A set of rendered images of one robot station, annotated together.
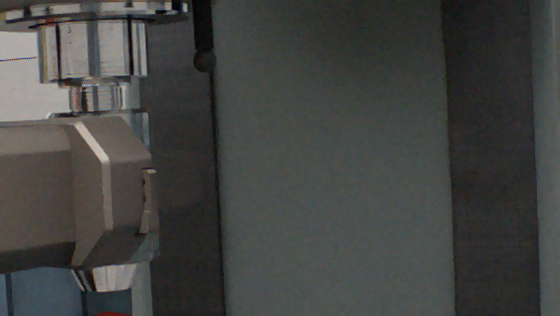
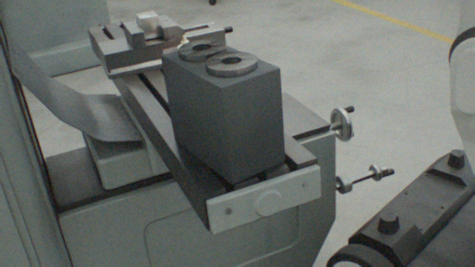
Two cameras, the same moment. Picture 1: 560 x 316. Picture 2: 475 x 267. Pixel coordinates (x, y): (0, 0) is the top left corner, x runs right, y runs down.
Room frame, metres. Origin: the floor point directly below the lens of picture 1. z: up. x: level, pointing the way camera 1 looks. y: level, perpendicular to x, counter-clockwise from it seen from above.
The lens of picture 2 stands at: (1.20, 1.14, 1.42)
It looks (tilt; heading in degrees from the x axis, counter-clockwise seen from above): 28 degrees down; 229
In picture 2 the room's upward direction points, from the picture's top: 6 degrees counter-clockwise
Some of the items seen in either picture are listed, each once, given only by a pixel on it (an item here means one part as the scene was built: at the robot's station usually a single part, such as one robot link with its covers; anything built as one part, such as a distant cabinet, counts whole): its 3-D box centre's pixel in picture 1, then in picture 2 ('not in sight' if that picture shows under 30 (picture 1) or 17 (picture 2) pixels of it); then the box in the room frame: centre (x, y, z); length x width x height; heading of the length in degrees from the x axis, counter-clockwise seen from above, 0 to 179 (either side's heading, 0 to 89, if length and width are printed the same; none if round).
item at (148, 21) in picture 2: not in sight; (148, 24); (0.41, -0.09, 1.01); 0.06 x 0.05 x 0.06; 67
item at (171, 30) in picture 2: not in sight; (168, 27); (0.35, -0.07, 0.99); 0.12 x 0.06 x 0.04; 67
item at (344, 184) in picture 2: not in sight; (364, 176); (0.01, 0.37, 0.48); 0.22 x 0.06 x 0.06; 160
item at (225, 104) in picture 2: not in sight; (222, 104); (0.63, 0.45, 1.00); 0.22 x 0.12 x 0.20; 80
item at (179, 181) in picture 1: (153, 182); not in sight; (0.44, 0.03, 1.24); 0.06 x 0.02 x 0.03; 141
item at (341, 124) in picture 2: not in sight; (332, 127); (-0.01, 0.23, 0.60); 0.16 x 0.12 x 0.12; 160
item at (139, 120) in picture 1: (96, 122); not in sight; (0.46, 0.05, 1.26); 0.05 x 0.05 x 0.01
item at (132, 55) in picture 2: not in sight; (161, 40); (0.38, -0.08, 0.96); 0.35 x 0.15 x 0.11; 157
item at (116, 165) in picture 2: not in sight; (177, 124); (0.46, 0.05, 0.76); 0.50 x 0.35 x 0.12; 160
